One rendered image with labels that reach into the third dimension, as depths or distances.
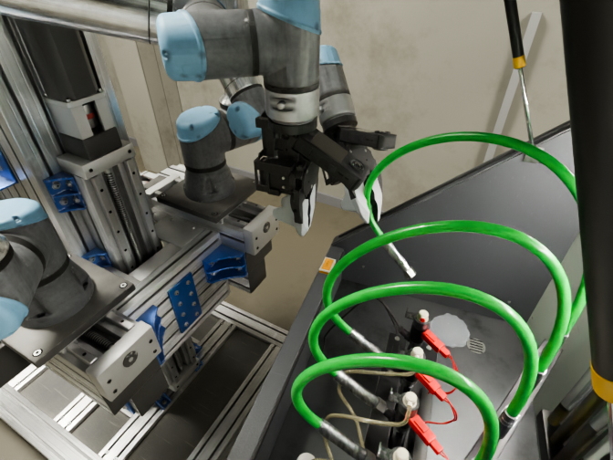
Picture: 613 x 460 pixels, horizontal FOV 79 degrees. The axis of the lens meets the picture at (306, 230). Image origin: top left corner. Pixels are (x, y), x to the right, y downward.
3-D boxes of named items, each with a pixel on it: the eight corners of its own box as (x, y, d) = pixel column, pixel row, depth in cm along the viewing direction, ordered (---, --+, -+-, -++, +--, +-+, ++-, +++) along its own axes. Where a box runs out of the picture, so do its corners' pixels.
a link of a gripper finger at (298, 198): (299, 211, 63) (298, 165, 58) (309, 213, 63) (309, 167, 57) (289, 226, 60) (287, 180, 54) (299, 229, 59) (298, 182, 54)
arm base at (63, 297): (-5, 309, 76) (-31, 275, 70) (65, 264, 86) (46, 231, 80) (41, 339, 70) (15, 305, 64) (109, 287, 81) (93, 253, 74)
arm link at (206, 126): (175, 158, 107) (163, 111, 98) (216, 144, 114) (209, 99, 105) (196, 173, 100) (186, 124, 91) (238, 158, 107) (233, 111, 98)
